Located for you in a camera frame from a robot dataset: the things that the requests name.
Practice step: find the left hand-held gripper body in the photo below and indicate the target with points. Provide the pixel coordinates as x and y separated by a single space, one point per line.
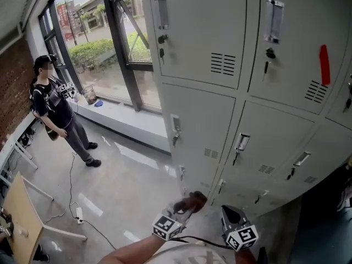
167 228

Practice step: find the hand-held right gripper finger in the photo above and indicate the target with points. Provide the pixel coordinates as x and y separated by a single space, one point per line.
223 223
243 221

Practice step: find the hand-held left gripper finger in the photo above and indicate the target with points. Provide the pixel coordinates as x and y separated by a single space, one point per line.
169 209
191 214

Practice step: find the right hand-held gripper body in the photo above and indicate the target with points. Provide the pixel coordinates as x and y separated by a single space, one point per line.
242 238

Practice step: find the brown knitted cloth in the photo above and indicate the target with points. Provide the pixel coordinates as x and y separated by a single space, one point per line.
198 199

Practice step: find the grey metal locker cabinet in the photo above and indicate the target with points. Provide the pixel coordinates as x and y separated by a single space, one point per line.
275 133

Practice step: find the grey metal locker door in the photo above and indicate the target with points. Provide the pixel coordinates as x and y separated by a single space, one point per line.
198 120

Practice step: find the person's right forearm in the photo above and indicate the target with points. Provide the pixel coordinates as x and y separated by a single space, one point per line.
246 257

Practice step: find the person's left forearm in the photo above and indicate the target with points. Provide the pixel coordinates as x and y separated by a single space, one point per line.
137 249

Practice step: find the black waist-mounted device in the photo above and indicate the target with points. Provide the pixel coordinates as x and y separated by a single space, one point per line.
262 256

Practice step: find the person's white printed t-shirt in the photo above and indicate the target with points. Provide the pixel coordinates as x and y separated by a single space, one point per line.
192 257

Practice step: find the white power strip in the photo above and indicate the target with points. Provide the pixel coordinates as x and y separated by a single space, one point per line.
79 214

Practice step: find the grey window sill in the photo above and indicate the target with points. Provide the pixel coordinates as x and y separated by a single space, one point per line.
132 122

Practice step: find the blue cloth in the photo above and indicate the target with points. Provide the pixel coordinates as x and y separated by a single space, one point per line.
99 103

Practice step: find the clear cup with brown contents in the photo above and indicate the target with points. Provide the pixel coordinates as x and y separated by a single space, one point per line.
89 95

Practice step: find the light wooden table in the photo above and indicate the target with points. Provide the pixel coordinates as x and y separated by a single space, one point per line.
22 213

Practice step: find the white table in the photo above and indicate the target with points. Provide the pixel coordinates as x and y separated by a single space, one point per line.
6 154

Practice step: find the green hedge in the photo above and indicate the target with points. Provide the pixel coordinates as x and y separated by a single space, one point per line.
90 51

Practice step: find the red tape strip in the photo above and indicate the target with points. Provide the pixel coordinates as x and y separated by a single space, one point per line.
324 65

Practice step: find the black window frame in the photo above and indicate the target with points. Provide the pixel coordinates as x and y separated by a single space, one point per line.
121 51

